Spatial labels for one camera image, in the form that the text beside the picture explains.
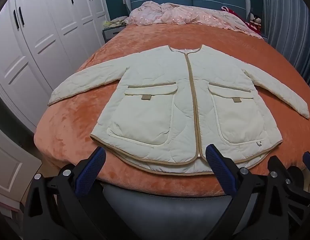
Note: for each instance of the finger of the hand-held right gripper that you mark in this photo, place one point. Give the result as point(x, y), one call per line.
point(274, 162)
point(308, 158)

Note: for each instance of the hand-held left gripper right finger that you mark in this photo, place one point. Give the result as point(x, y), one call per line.
point(219, 166)

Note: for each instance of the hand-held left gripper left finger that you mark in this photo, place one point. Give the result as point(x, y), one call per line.
point(93, 166)

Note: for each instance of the cream quilted jacket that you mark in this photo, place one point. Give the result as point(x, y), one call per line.
point(155, 100)

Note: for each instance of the orange plush blanket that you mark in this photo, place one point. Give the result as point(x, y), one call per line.
point(70, 120)

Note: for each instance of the grey bed footboard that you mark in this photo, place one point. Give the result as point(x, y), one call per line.
point(165, 212)

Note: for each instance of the white panel door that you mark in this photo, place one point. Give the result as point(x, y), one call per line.
point(12, 165)

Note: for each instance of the white wardrobe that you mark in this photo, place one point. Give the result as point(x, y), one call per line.
point(45, 42)

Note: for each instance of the grey nightstand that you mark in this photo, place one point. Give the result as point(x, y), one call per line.
point(111, 33)

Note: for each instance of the red cloth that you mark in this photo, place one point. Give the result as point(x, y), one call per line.
point(250, 27)

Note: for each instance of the plush doll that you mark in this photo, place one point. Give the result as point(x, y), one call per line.
point(252, 18)
point(258, 23)

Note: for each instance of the grey-blue curtain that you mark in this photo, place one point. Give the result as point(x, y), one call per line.
point(287, 17)

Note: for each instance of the pale yellow cloth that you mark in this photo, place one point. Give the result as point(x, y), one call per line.
point(115, 22)

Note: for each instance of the pink floral quilt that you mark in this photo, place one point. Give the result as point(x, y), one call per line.
point(182, 16)

